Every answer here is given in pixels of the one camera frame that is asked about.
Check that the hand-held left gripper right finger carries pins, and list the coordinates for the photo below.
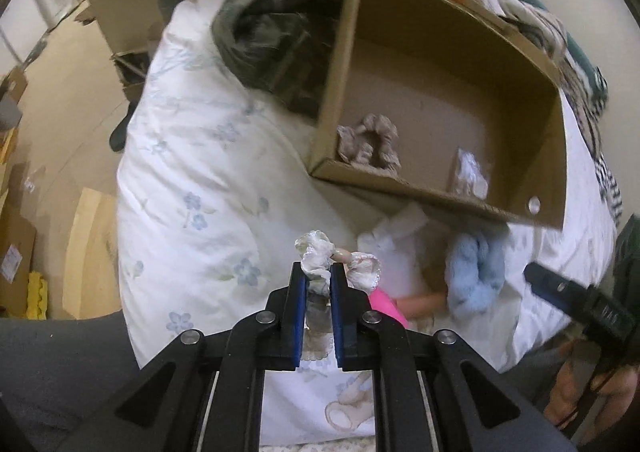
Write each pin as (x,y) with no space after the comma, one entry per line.
(336,312)

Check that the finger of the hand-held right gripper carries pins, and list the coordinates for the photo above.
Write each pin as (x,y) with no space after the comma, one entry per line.
(552,288)

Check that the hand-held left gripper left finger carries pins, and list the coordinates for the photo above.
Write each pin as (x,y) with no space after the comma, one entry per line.
(301,312)

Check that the small white scrunchie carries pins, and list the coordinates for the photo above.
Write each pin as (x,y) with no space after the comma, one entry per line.
(471,175)

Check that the beige scrunchie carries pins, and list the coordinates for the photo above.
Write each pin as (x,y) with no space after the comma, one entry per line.
(367,140)

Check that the brown cardboard box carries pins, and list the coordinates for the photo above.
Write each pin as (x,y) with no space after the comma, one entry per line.
(450,97)

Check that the pink soft item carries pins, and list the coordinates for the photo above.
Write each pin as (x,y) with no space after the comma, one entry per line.
(386,308)

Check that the person's right hand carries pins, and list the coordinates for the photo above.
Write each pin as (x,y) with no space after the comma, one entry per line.
(570,392)

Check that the dark green cloth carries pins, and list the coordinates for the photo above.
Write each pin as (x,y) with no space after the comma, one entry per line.
(630,247)

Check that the light blue fluffy scrunchie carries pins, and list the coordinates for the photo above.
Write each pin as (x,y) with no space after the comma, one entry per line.
(475,272)

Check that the skin-coloured doll limb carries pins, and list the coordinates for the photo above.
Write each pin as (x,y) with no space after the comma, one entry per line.
(422,306)

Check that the white folded cloth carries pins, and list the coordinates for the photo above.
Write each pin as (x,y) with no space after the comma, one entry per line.
(395,244)

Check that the white bear print cloth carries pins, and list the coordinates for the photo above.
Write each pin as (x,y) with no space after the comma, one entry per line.
(345,407)

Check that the black white striped blanket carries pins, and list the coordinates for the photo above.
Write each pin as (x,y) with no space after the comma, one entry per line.
(602,157)

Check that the white floral duvet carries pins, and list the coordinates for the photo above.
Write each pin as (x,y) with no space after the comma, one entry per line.
(215,172)

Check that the dark green pillow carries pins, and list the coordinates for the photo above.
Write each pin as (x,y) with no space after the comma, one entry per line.
(582,62)

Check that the person's grey trousers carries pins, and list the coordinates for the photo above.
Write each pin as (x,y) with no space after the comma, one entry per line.
(55,372)

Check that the yellow plastic item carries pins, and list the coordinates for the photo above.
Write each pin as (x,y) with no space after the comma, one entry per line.
(37,296)

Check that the dark camouflage garment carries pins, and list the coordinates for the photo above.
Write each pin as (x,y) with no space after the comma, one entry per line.
(270,47)

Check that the cardboard carton with label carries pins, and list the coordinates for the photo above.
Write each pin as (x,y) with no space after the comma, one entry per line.
(15,262)

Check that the large open cardboard carton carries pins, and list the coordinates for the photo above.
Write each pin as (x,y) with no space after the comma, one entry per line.
(125,7)

